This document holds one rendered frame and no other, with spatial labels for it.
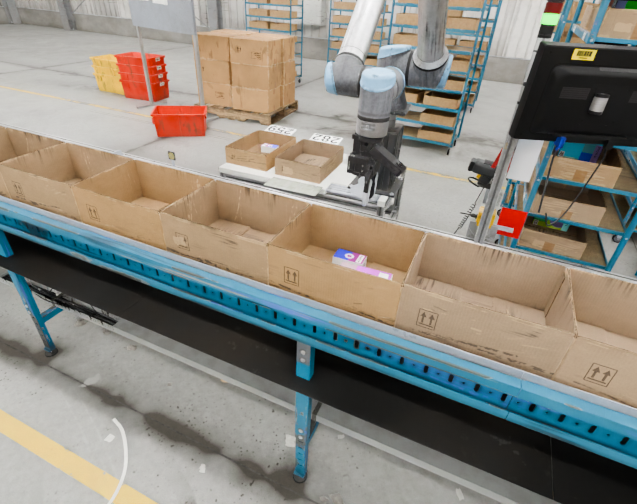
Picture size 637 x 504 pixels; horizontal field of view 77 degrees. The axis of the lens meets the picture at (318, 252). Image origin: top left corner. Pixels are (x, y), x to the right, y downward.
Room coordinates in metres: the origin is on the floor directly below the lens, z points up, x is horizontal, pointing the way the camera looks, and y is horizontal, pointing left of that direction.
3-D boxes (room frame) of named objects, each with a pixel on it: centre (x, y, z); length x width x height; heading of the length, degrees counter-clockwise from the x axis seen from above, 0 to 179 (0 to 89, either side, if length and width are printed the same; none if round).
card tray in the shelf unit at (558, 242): (1.98, -1.30, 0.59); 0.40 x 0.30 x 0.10; 155
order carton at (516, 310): (0.85, -0.45, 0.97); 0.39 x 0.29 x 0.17; 67
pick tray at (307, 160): (2.27, 0.07, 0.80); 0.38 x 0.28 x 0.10; 159
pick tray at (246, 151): (2.40, 0.38, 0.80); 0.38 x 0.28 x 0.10; 158
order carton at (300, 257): (1.00, -0.09, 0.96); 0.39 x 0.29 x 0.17; 67
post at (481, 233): (1.53, -0.71, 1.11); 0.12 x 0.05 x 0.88; 67
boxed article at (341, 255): (1.08, -0.11, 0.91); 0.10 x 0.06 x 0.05; 68
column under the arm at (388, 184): (2.08, -0.30, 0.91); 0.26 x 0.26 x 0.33; 70
